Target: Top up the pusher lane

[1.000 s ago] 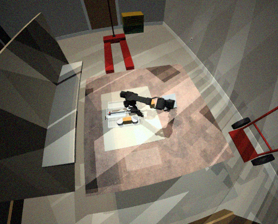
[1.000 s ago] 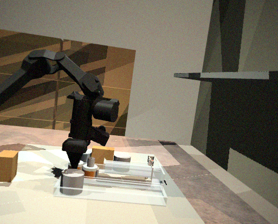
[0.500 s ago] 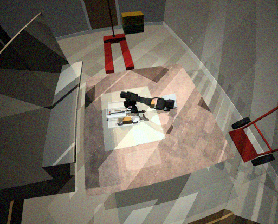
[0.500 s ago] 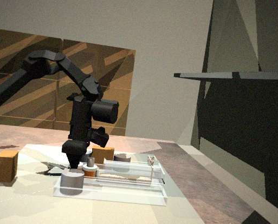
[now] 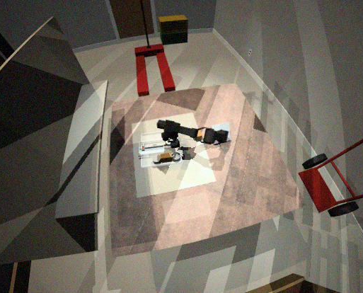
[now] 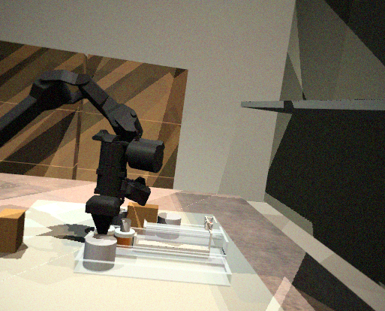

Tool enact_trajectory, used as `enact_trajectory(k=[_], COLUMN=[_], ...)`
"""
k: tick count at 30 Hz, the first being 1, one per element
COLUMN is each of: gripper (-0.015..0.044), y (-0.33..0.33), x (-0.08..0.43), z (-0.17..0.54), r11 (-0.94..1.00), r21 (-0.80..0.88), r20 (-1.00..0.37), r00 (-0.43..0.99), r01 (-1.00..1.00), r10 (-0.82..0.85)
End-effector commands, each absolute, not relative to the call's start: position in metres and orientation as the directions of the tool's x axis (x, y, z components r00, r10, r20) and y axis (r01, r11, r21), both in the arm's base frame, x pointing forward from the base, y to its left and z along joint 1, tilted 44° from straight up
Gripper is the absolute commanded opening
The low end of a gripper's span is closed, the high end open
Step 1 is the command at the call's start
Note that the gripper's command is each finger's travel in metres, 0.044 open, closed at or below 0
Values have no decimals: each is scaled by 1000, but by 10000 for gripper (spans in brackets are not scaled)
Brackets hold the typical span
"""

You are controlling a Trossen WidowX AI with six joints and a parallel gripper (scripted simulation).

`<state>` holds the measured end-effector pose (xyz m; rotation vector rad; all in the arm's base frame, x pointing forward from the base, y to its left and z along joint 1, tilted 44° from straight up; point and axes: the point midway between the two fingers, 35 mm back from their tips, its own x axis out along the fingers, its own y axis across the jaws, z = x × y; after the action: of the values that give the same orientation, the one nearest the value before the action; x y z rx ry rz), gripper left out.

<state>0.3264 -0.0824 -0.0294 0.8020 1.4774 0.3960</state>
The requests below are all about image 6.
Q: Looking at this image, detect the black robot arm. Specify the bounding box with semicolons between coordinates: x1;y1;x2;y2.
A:
0;70;165;206

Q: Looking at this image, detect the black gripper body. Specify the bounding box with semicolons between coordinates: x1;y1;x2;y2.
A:
85;163;127;216

